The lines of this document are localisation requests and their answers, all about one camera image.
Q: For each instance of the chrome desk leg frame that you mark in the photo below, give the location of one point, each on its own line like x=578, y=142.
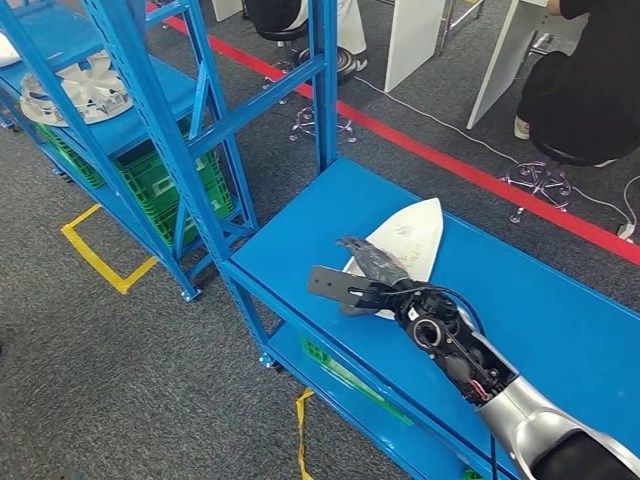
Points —
x=445, y=28

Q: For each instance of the person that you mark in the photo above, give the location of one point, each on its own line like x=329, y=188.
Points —
x=345, y=26
x=590, y=86

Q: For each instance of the small white plastic part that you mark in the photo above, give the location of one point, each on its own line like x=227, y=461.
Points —
x=7, y=50

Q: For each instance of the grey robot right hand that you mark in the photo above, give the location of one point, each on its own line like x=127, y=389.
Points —
x=375, y=262

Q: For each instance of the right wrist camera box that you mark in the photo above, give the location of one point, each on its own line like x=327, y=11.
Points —
x=335, y=285

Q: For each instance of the white power plug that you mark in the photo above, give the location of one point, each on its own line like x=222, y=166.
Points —
x=626, y=230

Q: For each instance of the silver black robot right arm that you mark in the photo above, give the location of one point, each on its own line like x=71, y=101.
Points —
x=525, y=417

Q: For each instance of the white plastic fan part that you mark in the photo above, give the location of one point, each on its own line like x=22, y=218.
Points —
x=100, y=86

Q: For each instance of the blue metal shelf rack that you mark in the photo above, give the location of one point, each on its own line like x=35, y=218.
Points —
x=525, y=305
x=120, y=136

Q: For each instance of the white plastic shell part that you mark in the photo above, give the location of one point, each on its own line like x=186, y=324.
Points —
x=415, y=232

